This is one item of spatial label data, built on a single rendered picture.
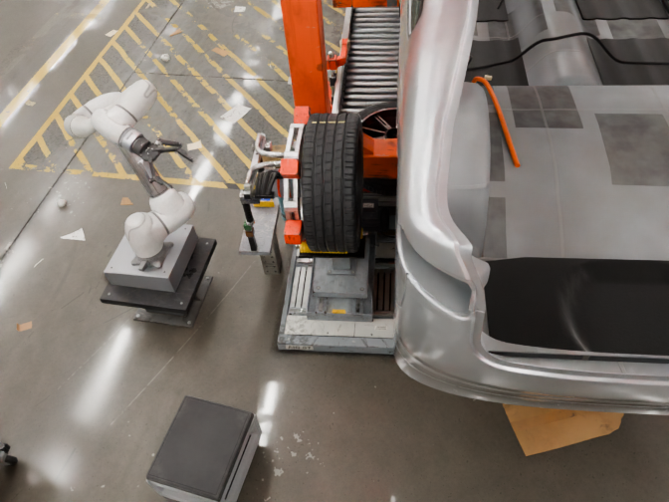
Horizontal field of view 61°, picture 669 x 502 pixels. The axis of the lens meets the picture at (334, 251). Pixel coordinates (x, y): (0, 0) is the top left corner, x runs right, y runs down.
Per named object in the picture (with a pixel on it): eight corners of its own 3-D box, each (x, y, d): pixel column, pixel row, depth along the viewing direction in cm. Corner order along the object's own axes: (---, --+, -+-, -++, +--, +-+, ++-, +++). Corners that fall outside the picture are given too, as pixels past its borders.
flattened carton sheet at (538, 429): (631, 427, 277) (634, 425, 274) (525, 456, 271) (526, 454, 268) (599, 373, 296) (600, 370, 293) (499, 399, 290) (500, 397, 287)
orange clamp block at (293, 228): (304, 229, 262) (302, 244, 257) (287, 229, 263) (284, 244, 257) (302, 219, 257) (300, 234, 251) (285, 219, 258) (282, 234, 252)
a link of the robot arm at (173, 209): (160, 233, 314) (192, 211, 323) (172, 238, 301) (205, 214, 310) (76, 106, 277) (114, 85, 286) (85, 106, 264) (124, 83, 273)
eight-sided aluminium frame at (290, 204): (307, 262, 281) (294, 181, 239) (293, 261, 281) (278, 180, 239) (318, 184, 315) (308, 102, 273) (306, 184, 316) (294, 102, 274)
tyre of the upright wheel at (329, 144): (363, 212, 319) (355, 279, 264) (322, 212, 322) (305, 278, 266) (363, 95, 285) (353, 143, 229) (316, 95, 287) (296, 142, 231)
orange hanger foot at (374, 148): (424, 179, 320) (428, 130, 294) (332, 178, 326) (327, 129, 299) (423, 159, 331) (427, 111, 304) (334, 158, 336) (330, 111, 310)
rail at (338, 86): (337, 208, 359) (335, 182, 342) (323, 207, 360) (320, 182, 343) (359, 9, 515) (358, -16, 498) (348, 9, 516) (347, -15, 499)
